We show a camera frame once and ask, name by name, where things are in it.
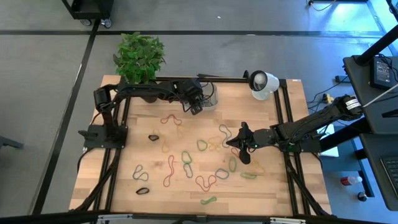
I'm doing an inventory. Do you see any white cylindrical spotlight lamp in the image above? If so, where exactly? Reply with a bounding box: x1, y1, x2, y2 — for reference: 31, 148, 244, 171
248, 70, 280, 101

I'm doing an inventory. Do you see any black desk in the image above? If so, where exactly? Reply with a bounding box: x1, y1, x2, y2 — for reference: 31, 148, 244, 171
343, 54, 398, 135
359, 133, 398, 212

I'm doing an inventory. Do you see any red bottle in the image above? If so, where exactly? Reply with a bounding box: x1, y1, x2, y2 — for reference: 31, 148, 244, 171
340, 175, 363, 187

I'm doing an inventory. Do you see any yellow plug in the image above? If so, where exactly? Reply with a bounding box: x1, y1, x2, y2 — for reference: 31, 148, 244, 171
322, 93, 337, 105

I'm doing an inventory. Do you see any black wheeled cart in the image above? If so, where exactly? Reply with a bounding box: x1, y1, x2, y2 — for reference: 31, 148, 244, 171
61, 0, 114, 29

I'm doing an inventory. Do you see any white plastic bin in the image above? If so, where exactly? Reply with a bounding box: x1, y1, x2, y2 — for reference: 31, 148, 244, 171
182, 83, 219, 112

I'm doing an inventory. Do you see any grey chair leg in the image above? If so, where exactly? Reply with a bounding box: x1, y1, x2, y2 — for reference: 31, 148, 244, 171
0, 135, 25, 151

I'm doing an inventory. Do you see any black horizontal bar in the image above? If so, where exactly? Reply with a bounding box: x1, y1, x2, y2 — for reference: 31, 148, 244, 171
0, 210, 398, 224

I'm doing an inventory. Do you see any blue rubber band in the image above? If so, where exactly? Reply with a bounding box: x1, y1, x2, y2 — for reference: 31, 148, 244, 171
215, 168, 230, 180
182, 163, 194, 179

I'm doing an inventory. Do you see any long red rubber band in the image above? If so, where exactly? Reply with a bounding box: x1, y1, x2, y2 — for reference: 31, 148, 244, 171
163, 154, 175, 188

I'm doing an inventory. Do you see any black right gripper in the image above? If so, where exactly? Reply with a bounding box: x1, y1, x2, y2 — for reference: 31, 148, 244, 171
226, 122, 277, 165

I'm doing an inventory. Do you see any black power adapter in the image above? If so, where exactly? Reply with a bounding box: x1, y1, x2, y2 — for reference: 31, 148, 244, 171
369, 56, 394, 91

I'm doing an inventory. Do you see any green plant in black pot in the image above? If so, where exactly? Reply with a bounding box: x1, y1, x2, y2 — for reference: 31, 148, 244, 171
113, 31, 166, 104

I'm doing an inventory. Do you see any white cable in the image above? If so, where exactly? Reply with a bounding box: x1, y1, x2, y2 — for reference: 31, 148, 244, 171
362, 83, 398, 109

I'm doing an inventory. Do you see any black keyboard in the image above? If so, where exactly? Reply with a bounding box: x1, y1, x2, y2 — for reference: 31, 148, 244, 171
380, 155, 398, 200

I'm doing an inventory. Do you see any black diagonal pole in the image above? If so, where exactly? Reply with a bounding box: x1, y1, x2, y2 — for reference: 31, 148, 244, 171
354, 24, 398, 67

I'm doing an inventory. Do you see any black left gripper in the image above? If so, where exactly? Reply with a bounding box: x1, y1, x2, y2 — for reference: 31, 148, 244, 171
182, 78, 205, 116

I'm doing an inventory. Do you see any teal rubber band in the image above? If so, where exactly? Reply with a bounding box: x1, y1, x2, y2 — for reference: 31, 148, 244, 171
218, 124, 233, 149
132, 164, 149, 182

